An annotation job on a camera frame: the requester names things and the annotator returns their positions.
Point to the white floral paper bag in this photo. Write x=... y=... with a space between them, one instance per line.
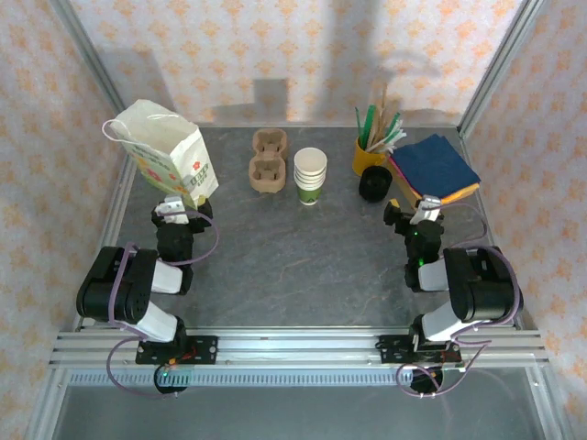
x=183 y=156

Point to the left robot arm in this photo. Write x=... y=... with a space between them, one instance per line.
x=114 y=289

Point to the stack of black lids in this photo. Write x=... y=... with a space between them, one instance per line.
x=376 y=183

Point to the yellow mug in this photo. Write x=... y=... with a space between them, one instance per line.
x=362 y=162

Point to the stack of coloured napkins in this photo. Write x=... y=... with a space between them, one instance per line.
x=435 y=165

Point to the stack of pulp cup carriers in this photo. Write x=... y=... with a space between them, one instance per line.
x=268 y=176

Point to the stack of paper cups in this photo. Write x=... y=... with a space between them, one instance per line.
x=311 y=192

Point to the wooden stirrer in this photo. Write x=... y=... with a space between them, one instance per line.
x=381 y=103
x=387 y=124

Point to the wide green wrapped straw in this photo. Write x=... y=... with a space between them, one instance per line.
x=368 y=126

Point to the thin green wrapped straw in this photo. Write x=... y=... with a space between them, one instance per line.
x=359 y=124

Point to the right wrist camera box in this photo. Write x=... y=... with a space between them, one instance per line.
x=428 y=204

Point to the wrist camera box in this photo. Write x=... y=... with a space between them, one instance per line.
x=428 y=204
x=167 y=205

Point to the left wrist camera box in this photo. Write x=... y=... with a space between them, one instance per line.
x=167 y=205

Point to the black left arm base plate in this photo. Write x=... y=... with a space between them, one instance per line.
x=206 y=350

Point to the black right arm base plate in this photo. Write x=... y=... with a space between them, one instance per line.
x=390 y=350

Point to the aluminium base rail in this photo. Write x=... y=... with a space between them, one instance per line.
x=293 y=348

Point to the aluminium frame post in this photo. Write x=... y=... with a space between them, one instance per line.
x=95 y=69
x=497 y=69

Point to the aluminium frame leg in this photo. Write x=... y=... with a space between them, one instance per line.
x=546 y=408
x=46 y=408

